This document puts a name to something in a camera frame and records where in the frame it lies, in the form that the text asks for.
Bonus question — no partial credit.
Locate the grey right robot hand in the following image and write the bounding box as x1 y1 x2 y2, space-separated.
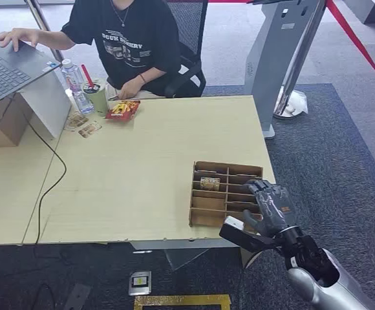
242 179 299 238

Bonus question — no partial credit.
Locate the brown slotted card holder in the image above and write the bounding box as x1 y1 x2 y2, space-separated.
189 160 264 234

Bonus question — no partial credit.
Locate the person's left hand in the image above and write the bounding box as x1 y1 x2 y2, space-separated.
118 78 143 101

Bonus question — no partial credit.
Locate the person's hand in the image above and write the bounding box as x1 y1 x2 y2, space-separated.
118 78 143 101
0 27 39 53

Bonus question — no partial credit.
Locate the person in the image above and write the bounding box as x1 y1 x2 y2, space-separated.
0 0 182 101

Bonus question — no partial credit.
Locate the person's right hand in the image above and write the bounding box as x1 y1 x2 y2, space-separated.
0 27 39 53

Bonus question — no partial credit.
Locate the grey kiosk stand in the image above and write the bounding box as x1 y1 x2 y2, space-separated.
243 0 327 139

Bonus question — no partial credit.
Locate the black office chair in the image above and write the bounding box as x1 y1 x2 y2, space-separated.
107 0 209 99

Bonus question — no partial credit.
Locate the silver floor socket plate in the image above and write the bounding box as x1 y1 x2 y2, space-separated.
129 271 152 297

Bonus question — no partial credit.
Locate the red barrier tape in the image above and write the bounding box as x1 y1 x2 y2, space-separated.
206 0 375 96

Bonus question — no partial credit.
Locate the red snack packet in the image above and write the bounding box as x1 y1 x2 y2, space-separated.
105 99 141 121

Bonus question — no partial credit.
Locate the green drink cup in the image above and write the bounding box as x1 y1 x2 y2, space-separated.
82 81 110 118

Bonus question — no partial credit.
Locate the grey floor plate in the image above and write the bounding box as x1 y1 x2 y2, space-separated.
63 283 92 310

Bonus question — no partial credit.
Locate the red straw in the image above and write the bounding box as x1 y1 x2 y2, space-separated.
81 64 95 89

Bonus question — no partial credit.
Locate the clear plastic water bottle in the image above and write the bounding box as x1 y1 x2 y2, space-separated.
60 59 95 115

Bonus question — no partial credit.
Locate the white laptop stand panel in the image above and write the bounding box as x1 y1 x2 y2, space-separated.
19 69 73 140

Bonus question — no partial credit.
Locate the brown cardboard box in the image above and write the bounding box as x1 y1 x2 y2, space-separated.
0 92 34 149

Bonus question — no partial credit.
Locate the grey laptop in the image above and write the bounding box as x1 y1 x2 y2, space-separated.
0 35 61 107

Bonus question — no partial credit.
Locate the chrome barrier post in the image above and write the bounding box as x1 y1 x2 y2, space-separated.
274 0 327 119

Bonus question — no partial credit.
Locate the yellow floor tape frame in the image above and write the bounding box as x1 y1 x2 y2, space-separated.
133 294 232 310

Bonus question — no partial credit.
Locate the black power cable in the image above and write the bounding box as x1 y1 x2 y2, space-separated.
23 112 67 245

